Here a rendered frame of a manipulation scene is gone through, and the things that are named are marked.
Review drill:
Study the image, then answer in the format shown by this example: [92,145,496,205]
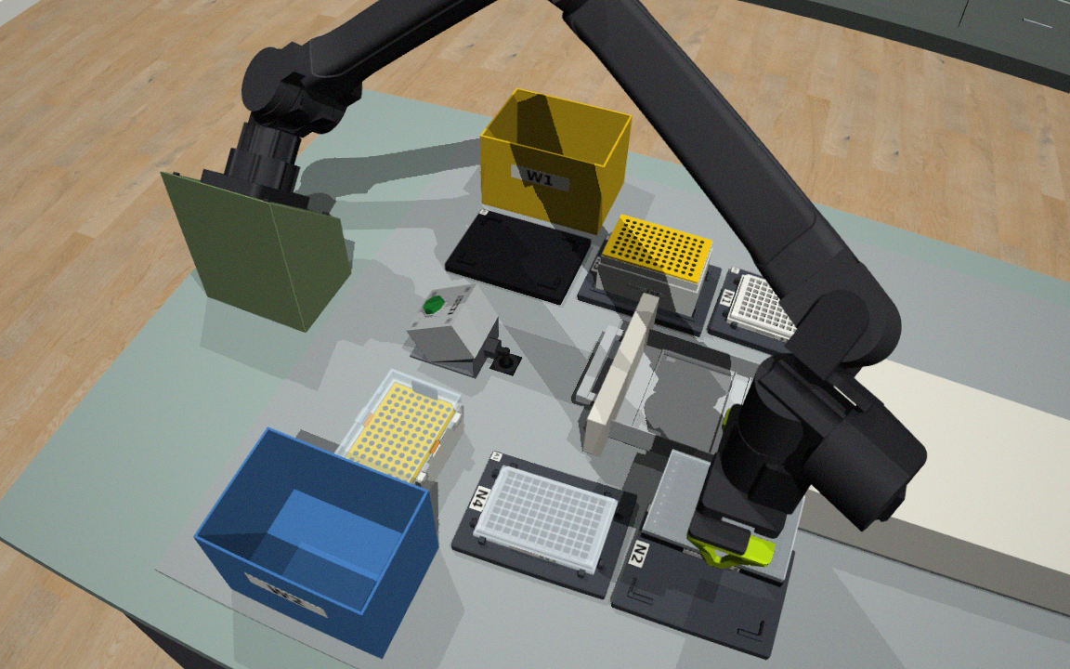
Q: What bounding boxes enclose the yellow open-top bin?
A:
[480,88,633,235]

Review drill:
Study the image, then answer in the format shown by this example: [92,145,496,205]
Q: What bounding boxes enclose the pale grey bench mat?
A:
[154,135,1070,669]

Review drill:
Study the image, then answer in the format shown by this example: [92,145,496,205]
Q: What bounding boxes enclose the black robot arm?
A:
[200,0,927,531]

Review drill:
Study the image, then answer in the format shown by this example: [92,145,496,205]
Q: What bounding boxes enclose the blue open-top bin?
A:
[193,427,439,659]

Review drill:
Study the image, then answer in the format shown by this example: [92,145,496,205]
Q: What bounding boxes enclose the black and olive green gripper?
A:
[686,402,806,569]

